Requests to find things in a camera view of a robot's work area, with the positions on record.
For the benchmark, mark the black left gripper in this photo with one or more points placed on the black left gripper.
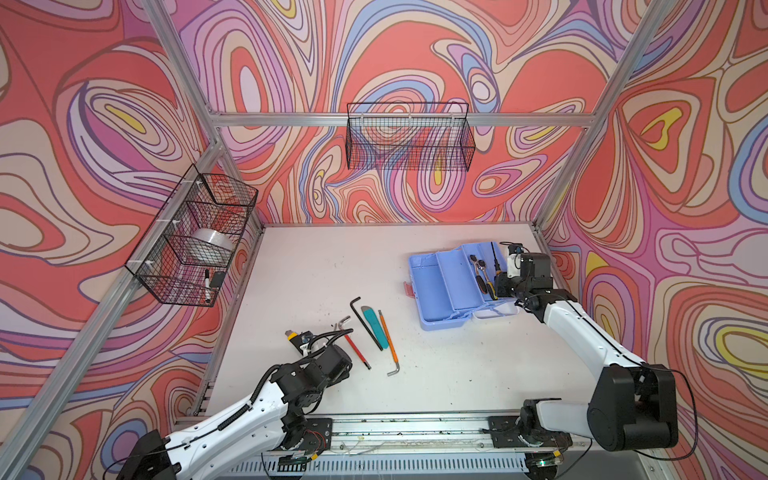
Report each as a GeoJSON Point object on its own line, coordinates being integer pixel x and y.
{"type": "Point", "coordinates": [345, 374]}

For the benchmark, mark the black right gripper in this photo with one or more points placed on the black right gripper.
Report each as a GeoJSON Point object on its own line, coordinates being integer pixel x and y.
{"type": "Point", "coordinates": [500, 285]}

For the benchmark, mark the black yellow ratchet wrench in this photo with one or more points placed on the black yellow ratchet wrench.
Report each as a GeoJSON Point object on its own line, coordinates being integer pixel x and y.
{"type": "Point", "coordinates": [489, 284]}

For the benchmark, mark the white and blue tool box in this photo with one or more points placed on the white and blue tool box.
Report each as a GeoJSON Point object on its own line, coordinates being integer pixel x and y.
{"type": "Point", "coordinates": [445, 290]}

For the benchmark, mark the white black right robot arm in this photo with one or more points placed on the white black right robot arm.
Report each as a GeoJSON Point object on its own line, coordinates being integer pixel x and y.
{"type": "Point", "coordinates": [633, 405]}

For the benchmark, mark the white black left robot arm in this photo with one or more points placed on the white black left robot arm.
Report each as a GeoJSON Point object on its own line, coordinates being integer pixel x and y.
{"type": "Point", "coordinates": [271, 418]}

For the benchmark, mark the black hex key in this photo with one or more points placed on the black hex key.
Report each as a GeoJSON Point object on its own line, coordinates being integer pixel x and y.
{"type": "Point", "coordinates": [363, 322]}

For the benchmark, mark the teal utility knife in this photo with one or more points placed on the teal utility knife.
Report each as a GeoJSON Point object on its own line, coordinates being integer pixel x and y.
{"type": "Point", "coordinates": [376, 327]}

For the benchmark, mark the silver tape roll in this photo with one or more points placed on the silver tape roll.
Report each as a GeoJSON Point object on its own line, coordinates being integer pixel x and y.
{"type": "Point", "coordinates": [208, 241]}

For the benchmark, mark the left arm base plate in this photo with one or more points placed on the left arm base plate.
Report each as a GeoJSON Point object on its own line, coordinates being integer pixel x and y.
{"type": "Point", "coordinates": [311, 435]}

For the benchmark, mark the red handled screwdriver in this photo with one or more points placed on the red handled screwdriver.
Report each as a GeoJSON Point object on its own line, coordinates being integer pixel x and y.
{"type": "Point", "coordinates": [354, 347]}

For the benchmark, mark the aluminium front rail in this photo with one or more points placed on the aluminium front rail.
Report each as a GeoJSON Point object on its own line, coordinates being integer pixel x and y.
{"type": "Point", "coordinates": [356, 436]}

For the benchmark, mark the orange handled screwdriver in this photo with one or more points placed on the orange handled screwdriver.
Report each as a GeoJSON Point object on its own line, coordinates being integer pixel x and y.
{"type": "Point", "coordinates": [388, 336]}

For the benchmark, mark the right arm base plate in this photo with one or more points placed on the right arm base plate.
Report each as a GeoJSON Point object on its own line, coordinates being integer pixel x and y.
{"type": "Point", "coordinates": [508, 431]}

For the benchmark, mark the black wire basket left wall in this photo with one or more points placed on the black wire basket left wall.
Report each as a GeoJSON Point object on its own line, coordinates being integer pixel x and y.
{"type": "Point", "coordinates": [199, 200]}

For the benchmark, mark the black wire basket wall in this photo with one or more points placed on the black wire basket wall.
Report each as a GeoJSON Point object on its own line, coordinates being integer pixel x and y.
{"type": "Point", "coordinates": [199, 200]}
{"type": "Point", "coordinates": [409, 135]}

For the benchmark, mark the black wire basket back wall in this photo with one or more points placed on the black wire basket back wall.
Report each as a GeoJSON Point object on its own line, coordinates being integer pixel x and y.
{"type": "Point", "coordinates": [409, 135]}

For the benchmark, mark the aluminium corner frame post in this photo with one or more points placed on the aluminium corner frame post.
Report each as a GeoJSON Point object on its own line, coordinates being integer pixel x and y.
{"type": "Point", "coordinates": [648, 26]}

